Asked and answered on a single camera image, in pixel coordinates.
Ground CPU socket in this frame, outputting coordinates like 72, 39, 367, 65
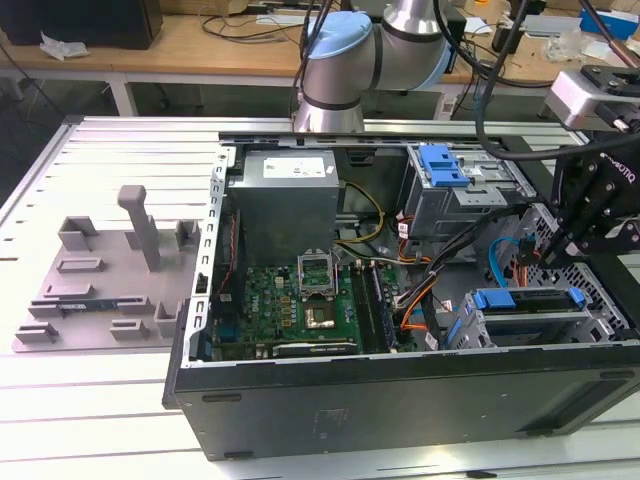
303, 304, 337, 332

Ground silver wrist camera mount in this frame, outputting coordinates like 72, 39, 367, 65
543, 63, 640, 134

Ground clear plastic bag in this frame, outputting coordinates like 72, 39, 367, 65
543, 28, 604, 65

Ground RAM stick with blue label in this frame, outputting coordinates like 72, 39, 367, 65
29, 297, 147, 311

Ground crumpled white plastic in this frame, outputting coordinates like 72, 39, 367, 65
38, 30, 91, 62

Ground blue SATA wire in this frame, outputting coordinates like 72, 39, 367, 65
488, 235, 522, 290

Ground installed blue RAM stick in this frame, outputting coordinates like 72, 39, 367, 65
372, 263, 399, 354

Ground thin red wire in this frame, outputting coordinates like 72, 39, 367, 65
218, 212, 247, 294

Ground black open PC case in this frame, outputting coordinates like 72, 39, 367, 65
160, 130, 640, 464

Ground grey optical drive cage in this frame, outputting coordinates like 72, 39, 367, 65
403, 143, 532, 241

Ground blue plastic drive latch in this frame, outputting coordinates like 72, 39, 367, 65
418, 143, 470, 188

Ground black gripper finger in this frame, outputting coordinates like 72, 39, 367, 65
548, 194, 640, 266
538, 149, 614, 266

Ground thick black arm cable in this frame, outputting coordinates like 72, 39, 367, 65
578, 0, 640, 69
473, 0, 561, 162

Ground grey disk bay cage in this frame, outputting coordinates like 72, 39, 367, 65
442, 285, 629, 351

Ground blue cardboard box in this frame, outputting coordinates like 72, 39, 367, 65
578, 3, 640, 42

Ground grey power supply unit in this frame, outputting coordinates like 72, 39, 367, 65
225, 148, 346, 267

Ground black RAM slot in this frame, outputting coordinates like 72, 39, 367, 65
348, 262, 371, 351
359, 262, 382, 352

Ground orange wire bundle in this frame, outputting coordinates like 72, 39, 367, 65
397, 282, 441, 334

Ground large black box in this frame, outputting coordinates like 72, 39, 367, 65
0, 0, 164, 51

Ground yellow power wires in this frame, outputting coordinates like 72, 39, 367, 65
333, 180, 386, 247

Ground metal socket cover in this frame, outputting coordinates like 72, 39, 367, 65
297, 249, 337, 302

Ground hard disk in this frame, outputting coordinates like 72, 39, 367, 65
446, 287, 585, 347

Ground black graphics card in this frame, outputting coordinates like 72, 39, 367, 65
272, 339, 360, 358

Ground grey parts rack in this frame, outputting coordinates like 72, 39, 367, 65
12, 184, 202, 354

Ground white paper sheet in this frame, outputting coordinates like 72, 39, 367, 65
462, 16, 494, 37

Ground green motherboard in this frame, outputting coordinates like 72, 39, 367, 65
209, 262, 404, 360

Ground small black device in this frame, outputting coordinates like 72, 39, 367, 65
491, 23, 525, 55

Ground wooden desk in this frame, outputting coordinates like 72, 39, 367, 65
0, 12, 640, 119

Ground orange wire with black plug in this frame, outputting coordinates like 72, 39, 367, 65
504, 237, 541, 290

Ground flat silver box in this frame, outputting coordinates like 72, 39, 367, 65
522, 13, 584, 39

